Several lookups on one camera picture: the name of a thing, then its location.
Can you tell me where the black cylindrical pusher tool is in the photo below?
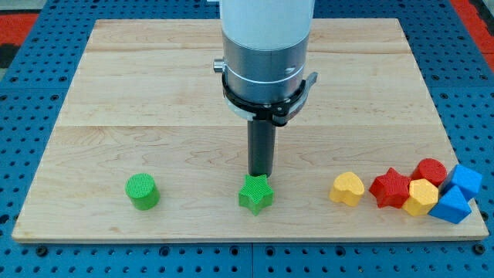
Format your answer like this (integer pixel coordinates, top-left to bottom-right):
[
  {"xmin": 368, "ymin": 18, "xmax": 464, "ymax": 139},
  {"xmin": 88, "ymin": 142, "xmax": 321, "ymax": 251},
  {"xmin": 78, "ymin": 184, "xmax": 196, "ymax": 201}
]
[{"xmin": 248, "ymin": 120, "xmax": 276, "ymax": 177}]

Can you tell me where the blue triangle block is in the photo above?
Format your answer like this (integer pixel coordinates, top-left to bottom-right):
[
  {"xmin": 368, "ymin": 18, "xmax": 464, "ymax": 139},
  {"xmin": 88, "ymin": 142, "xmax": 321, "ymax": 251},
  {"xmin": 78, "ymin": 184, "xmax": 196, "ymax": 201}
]
[{"xmin": 428, "ymin": 186, "xmax": 472, "ymax": 224}]

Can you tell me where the wooden board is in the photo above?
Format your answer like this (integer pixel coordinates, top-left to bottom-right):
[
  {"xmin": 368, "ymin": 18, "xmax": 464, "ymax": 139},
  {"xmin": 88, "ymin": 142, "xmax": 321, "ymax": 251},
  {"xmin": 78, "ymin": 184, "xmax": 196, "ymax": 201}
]
[{"xmin": 12, "ymin": 19, "xmax": 489, "ymax": 244}]

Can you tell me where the green cylinder block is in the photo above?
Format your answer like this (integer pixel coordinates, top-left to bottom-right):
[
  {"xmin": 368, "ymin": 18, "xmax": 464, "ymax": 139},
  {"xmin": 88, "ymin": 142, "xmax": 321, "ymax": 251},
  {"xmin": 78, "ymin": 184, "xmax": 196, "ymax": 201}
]
[{"xmin": 125, "ymin": 173, "xmax": 161, "ymax": 211}]

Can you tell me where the black clamp ring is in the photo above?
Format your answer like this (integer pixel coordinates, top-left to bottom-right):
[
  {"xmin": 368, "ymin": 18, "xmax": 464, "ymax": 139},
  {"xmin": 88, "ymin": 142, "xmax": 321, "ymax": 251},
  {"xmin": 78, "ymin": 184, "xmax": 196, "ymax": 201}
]
[{"xmin": 221, "ymin": 71, "xmax": 319, "ymax": 127}]

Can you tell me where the yellow hexagon block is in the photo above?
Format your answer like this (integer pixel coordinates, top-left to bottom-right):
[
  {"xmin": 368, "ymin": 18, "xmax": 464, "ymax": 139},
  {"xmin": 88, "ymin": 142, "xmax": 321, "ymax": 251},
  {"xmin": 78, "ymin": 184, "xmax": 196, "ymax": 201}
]
[{"xmin": 401, "ymin": 178, "xmax": 439, "ymax": 216}]

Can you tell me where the blue cube block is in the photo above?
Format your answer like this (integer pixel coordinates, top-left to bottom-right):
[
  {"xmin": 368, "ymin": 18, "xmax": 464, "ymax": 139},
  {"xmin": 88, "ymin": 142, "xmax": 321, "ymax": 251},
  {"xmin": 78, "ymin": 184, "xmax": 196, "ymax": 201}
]
[{"xmin": 439, "ymin": 164, "xmax": 483, "ymax": 201}]

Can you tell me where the yellow heart block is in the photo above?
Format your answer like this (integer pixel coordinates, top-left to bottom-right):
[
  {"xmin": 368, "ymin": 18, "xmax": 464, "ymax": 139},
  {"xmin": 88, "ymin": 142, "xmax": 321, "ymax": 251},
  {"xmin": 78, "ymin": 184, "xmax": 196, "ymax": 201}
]
[{"xmin": 328, "ymin": 171, "xmax": 365, "ymax": 207}]

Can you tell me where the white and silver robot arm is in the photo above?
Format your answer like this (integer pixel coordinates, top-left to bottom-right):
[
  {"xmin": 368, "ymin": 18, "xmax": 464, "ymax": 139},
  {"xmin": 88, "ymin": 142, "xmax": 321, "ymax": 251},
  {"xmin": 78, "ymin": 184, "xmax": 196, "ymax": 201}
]
[{"xmin": 219, "ymin": 0, "xmax": 315, "ymax": 105}]

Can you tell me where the red star block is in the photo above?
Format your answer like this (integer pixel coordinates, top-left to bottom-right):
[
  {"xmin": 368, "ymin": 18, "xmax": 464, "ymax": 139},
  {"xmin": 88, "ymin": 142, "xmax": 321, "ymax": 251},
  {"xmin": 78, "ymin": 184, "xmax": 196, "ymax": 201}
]
[{"xmin": 369, "ymin": 168, "xmax": 411, "ymax": 209}]

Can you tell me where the red cylinder block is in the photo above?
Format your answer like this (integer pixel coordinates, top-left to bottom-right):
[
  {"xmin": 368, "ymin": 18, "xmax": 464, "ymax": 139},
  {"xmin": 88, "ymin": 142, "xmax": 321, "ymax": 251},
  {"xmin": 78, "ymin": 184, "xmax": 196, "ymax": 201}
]
[{"xmin": 410, "ymin": 158, "xmax": 448, "ymax": 187}]

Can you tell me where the green star block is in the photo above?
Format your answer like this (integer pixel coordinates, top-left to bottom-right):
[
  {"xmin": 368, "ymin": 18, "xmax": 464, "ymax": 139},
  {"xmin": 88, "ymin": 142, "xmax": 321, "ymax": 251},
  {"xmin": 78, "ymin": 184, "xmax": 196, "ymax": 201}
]
[{"xmin": 238, "ymin": 174, "xmax": 274, "ymax": 215}]

